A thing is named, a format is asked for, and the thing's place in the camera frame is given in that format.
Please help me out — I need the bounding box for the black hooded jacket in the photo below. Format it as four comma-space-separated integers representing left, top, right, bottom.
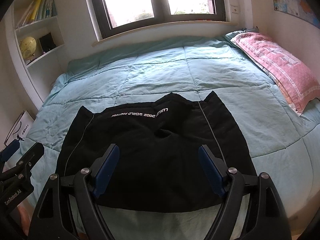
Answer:
56, 92, 256, 213

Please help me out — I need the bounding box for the person's left hand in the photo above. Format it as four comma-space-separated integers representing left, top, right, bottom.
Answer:
17, 204, 30, 236

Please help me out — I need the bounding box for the white paper bag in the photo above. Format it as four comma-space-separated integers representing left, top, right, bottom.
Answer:
4, 111, 34, 146

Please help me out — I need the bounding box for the light teal quilt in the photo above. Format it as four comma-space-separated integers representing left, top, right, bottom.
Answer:
21, 37, 319, 230

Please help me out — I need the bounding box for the yellow globe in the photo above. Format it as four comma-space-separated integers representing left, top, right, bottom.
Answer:
20, 36, 37, 60

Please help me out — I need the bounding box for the small black box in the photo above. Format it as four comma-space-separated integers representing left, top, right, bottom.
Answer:
39, 33, 56, 53

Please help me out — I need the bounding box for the pink quilted pillow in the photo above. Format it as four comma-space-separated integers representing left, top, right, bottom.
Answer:
231, 32, 319, 115

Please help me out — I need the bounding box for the row of books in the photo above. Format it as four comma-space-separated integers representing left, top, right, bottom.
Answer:
14, 0, 57, 29

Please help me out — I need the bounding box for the dark framed window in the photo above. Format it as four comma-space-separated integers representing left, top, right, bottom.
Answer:
91, 0, 226, 38

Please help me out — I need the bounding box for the white wall bookshelf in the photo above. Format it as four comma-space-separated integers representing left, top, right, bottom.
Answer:
4, 0, 65, 109

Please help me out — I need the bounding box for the white wall switch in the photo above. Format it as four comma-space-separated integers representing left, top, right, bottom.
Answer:
230, 5, 239, 14

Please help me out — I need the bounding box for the colourful wall map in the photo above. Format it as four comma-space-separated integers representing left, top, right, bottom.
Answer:
273, 0, 319, 28

